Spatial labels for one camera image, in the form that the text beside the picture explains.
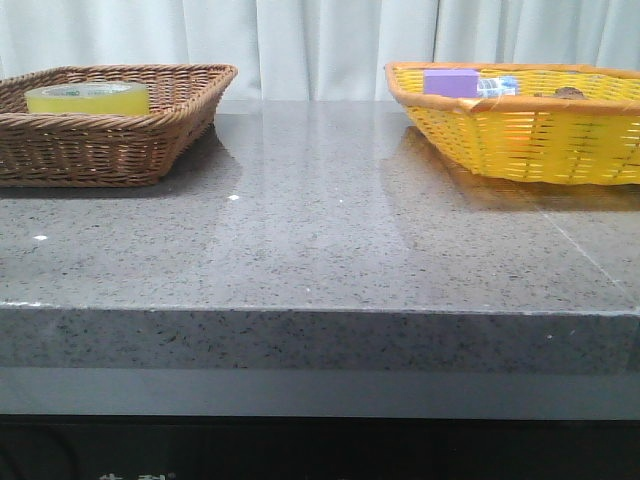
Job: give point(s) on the yellow tape roll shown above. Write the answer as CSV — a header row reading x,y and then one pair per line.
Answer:
x,y
117,98

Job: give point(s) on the white curtain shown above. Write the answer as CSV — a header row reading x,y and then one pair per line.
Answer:
x,y
315,50

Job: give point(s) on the purple box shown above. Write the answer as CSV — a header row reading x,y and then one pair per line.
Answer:
x,y
452,83

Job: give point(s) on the small blue labelled packet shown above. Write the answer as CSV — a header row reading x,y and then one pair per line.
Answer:
x,y
493,87

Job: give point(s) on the yellow woven basket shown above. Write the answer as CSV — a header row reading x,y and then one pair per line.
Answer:
x,y
530,139

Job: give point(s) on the small brown item in basket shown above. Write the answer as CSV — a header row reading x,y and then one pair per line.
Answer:
x,y
566,93

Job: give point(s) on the brown wicker basket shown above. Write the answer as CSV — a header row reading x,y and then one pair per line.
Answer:
x,y
85,150

